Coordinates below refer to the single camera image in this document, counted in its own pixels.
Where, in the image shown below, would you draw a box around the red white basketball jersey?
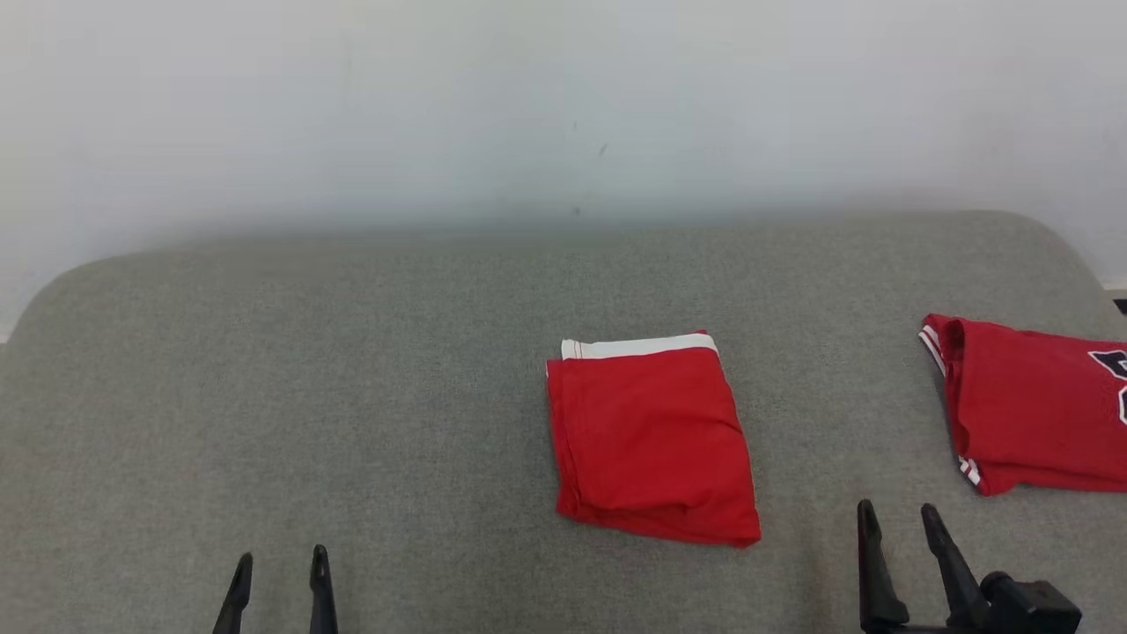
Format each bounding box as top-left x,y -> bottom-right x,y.
919,313 -> 1127,497

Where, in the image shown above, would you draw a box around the red white basketball shorts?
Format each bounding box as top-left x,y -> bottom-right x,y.
546,330 -> 762,549

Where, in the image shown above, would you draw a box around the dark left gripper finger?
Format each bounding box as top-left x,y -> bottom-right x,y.
307,544 -> 341,634
211,552 -> 255,634

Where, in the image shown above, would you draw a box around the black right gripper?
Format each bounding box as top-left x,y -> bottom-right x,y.
856,499 -> 997,634

